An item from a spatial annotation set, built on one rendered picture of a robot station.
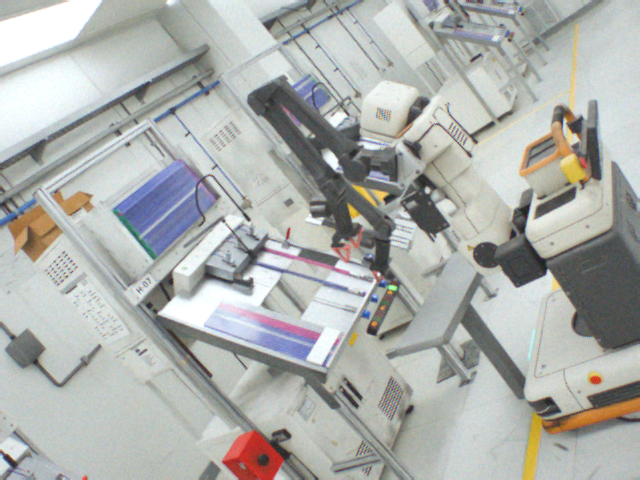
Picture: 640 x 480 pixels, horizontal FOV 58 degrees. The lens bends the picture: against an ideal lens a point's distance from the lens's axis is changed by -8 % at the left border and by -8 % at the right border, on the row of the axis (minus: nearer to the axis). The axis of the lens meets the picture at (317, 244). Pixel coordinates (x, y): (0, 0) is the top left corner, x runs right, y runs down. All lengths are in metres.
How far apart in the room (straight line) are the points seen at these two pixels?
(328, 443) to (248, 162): 1.80
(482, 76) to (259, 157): 3.67
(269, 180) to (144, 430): 1.73
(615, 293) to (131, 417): 2.96
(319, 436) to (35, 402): 1.81
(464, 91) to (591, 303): 5.09
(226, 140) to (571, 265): 2.37
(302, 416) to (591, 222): 1.37
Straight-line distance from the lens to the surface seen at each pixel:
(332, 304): 2.54
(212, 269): 2.64
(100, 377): 3.99
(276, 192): 3.72
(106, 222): 2.53
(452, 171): 2.05
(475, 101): 6.92
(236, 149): 3.72
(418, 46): 6.87
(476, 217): 2.07
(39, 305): 3.96
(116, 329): 2.71
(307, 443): 2.59
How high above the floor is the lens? 1.51
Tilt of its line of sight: 11 degrees down
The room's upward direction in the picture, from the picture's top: 40 degrees counter-clockwise
